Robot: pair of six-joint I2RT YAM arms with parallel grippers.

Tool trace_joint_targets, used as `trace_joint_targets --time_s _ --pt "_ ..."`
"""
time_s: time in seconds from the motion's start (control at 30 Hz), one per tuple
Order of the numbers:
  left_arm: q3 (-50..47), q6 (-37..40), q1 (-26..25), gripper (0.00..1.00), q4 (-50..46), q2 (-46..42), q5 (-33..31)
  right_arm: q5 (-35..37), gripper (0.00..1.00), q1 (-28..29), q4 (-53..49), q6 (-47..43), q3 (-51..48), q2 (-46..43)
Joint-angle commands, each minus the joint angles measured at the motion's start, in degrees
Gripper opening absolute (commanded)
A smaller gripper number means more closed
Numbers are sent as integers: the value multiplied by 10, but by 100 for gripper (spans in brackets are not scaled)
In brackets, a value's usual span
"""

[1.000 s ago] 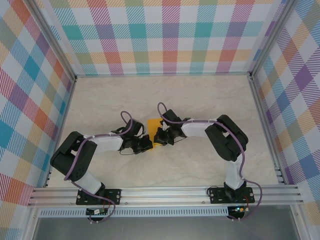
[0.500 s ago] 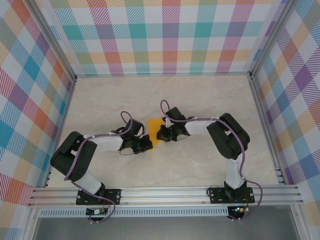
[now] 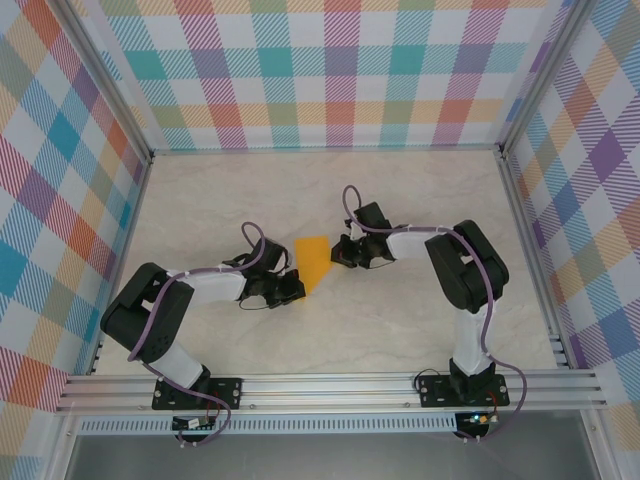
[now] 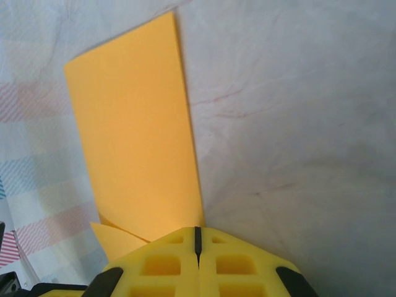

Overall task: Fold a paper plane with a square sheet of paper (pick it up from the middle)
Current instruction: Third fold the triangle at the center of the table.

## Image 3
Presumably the orange-yellow paper sheet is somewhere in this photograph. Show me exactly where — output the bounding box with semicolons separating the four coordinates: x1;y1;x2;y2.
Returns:
293;234;334;296

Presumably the aluminium frame side rail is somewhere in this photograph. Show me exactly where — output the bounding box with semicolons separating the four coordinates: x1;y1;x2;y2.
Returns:
87;152;157;376
496;149;574;371

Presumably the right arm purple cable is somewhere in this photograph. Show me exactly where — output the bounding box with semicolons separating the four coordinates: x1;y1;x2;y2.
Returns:
341;184;528;444

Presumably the left gripper thin black cable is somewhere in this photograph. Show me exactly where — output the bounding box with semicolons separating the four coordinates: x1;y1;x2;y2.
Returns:
237;294;274;313

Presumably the aluminium frame cross rail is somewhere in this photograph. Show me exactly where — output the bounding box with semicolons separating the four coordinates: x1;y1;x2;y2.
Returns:
148;143;505;157

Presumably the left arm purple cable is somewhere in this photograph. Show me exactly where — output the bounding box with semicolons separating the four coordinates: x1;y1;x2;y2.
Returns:
127;221;269;447

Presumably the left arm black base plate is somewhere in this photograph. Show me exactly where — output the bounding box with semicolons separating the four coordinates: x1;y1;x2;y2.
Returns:
152;375;244;411

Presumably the slotted grey cable duct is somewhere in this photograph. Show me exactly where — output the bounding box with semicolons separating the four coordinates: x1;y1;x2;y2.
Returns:
77;417;459;435

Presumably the aluminium frame post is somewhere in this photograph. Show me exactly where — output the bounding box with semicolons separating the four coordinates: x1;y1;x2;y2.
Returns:
57;0;154;164
499;0;595;157

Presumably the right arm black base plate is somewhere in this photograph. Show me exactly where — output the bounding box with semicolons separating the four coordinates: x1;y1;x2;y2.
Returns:
417;372;510;409

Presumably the long aluminium mounting rail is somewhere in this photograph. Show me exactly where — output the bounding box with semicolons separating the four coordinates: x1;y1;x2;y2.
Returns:
54;369;609;414

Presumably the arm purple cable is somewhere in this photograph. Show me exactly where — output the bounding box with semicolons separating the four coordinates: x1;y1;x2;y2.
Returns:
341;184;528;444
127;221;269;447

